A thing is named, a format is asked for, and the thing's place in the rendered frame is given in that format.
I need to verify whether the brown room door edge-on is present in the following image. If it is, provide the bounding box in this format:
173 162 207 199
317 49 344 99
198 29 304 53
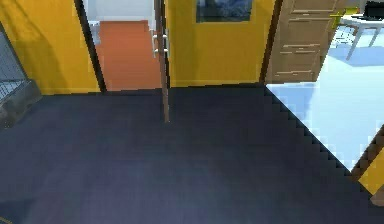
153 0 171 124

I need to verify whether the light brown panelled room door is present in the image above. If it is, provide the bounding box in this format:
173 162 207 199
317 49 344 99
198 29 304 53
265 0 348 84

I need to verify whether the white table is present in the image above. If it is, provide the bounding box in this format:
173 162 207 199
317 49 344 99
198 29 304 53
338 13 384 62

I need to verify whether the white door handle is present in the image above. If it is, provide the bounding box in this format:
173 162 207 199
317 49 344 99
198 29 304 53
151 29 171 59

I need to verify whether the blue framed wall picture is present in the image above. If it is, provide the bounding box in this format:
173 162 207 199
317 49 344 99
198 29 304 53
195 0 253 24

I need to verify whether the grey wire bin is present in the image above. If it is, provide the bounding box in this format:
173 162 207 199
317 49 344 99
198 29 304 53
0 23 44 130

